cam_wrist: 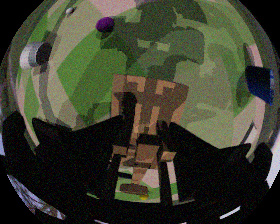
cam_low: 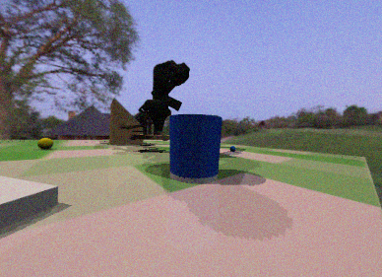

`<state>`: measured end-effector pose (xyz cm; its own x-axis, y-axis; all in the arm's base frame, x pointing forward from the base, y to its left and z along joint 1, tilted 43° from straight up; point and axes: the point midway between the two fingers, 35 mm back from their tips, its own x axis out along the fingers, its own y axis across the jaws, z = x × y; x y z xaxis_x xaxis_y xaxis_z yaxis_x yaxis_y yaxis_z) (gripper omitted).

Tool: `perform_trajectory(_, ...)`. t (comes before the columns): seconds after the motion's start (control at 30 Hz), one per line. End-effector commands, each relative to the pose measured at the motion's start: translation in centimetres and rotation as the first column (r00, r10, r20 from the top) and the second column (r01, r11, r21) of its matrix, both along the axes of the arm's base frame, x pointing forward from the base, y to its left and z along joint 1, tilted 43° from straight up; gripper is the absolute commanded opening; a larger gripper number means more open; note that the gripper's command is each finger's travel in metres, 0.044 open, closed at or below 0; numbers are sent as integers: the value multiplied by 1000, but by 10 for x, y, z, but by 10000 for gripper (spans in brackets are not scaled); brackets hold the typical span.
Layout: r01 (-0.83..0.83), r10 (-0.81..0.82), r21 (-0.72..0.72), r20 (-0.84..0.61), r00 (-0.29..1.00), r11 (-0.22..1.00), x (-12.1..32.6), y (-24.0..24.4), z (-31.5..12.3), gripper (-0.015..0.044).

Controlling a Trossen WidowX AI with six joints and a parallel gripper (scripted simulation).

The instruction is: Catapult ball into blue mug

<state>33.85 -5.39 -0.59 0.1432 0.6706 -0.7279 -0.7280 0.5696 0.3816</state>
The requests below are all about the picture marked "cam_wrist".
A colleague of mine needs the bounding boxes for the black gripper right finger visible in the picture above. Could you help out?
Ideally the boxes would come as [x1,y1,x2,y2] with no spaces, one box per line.
[169,123,252,202]

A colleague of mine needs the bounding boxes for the dark blue cylinder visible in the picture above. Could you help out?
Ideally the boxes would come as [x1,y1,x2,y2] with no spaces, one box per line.
[245,65,274,105]

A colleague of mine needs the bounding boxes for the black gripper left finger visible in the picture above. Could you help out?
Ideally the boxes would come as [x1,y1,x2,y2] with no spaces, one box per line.
[31,115,123,196]

